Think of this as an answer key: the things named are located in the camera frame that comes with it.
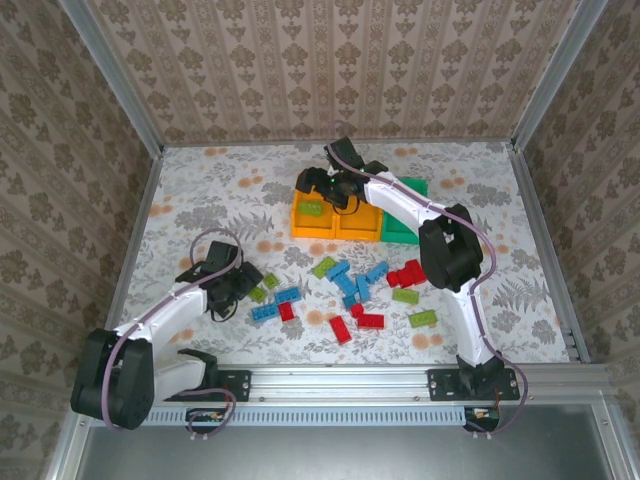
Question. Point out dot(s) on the orange plastic bin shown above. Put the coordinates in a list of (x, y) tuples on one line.
[(312, 227), (357, 227)]

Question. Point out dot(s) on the wide aluminium mounting rail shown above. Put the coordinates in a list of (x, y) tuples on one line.
[(340, 382)]

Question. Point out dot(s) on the grey metal sheet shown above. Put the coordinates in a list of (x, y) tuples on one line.
[(350, 455)]

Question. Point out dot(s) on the small red lego brick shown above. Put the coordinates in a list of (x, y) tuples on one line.
[(393, 278), (356, 310)]

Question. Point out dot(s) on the small blue lego brick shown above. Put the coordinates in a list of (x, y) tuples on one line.
[(350, 301)]

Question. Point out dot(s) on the green plastic bin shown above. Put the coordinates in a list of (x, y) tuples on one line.
[(397, 230)]

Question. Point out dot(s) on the aluminium frame bar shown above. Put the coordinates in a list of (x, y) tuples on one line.
[(62, 455), (617, 450)]

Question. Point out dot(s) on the small lime green lego brick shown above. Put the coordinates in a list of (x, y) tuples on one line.
[(270, 281)]

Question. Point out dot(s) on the floral patterned table cover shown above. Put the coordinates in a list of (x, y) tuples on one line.
[(225, 200)]

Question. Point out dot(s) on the thin aluminium rail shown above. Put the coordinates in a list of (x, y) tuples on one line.
[(400, 144)]

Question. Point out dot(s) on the aluminium side rail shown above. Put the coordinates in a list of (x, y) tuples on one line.
[(136, 225), (547, 250)]

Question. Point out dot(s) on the small connector board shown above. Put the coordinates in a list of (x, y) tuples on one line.
[(482, 414), (205, 415)]

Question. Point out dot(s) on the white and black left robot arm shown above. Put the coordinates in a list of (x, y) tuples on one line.
[(165, 312)]

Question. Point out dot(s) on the aluminium frame post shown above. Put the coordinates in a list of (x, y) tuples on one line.
[(555, 75), (114, 75)]

